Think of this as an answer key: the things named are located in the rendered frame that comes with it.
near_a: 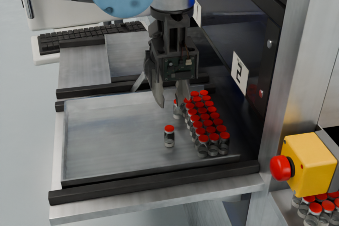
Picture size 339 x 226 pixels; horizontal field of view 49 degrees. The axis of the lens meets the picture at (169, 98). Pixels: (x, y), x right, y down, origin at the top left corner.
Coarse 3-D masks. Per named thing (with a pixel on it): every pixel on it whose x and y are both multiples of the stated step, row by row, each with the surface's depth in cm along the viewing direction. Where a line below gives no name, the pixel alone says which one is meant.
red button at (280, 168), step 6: (276, 156) 59; (282, 156) 59; (270, 162) 60; (276, 162) 58; (282, 162) 58; (288, 162) 58; (270, 168) 60; (276, 168) 58; (282, 168) 57; (288, 168) 57; (276, 174) 58; (282, 174) 57; (288, 174) 58; (276, 180) 59; (282, 180) 58
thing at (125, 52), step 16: (128, 32) 119; (144, 32) 120; (192, 32) 123; (112, 48) 117; (128, 48) 117; (144, 48) 117; (208, 48) 117; (112, 64) 109; (128, 64) 109; (208, 64) 109; (112, 80) 97; (128, 80) 98
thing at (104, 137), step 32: (96, 96) 90; (128, 96) 91; (64, 128) 80; (96, 128) 85; (128, 128) 85; (160, 128) 85; (64, 160) 73; (96, 160) 77; (128, 160) 77; (160, 160) 77; (192, 160) 77; (224, 160) 73
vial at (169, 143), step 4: (164, 132) 79; (168, 132) 78; (172, 132) 78; (164, 136) 79; (168, 136) 78; (172, 136) 78; (164, 140) 79; (168, 140) 79; (172, 140) 79; (164, 144) 80; (168, 144) 79; (172, 144) 80
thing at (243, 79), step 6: (234, 54) 80; (234, 60) 80; (240, 60) 77; (234, 66) 81; (234, 72) 81; (246, 72) 74; (234, 78) 81; (240, 78) 78; (246, 78) 75; (240, 84) 78; (246, 84) 75
